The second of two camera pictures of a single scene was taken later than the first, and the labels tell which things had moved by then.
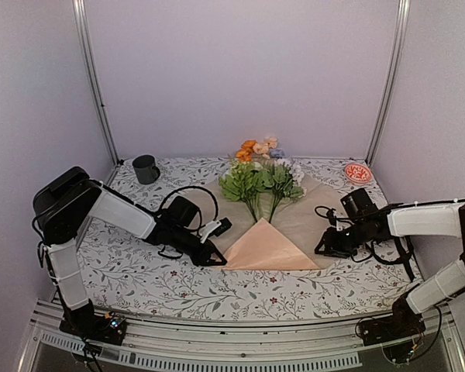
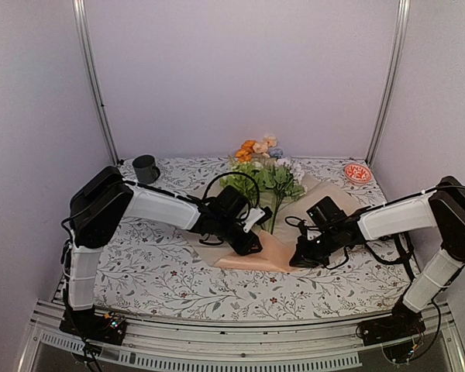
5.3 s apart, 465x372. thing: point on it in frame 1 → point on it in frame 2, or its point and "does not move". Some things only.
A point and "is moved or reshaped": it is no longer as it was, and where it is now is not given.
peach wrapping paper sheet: (285, 241) is moved or reshaped
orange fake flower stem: (245, 153) does not move
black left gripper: (209, 246) → (244, 248)
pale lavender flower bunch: (282, 179) does not move
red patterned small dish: (357, 173) does not move
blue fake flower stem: (277, 153) does not move
